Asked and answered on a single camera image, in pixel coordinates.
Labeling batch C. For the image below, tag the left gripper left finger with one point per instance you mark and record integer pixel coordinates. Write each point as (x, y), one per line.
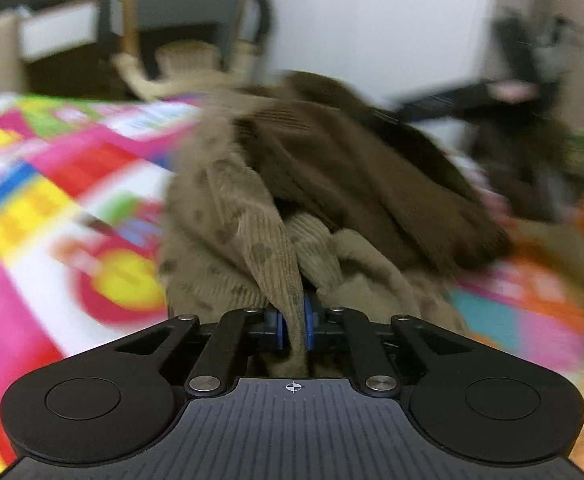
(275, 324)

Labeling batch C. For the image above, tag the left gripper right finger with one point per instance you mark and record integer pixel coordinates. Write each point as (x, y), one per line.
(313, 314)

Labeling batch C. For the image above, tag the olive polka dot corduroy garment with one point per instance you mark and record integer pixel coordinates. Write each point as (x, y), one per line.
(226, 247)

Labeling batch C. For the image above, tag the dark brown knit sweater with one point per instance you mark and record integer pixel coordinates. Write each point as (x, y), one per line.
(321, 149)

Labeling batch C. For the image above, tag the colourful cartoon play mat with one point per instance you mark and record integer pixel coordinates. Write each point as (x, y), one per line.
(81, 187)

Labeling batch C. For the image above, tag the beige mesh office chair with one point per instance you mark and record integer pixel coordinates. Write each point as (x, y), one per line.
(165, 48)

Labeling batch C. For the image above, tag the white desk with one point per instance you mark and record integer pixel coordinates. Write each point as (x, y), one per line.
(68, 27)

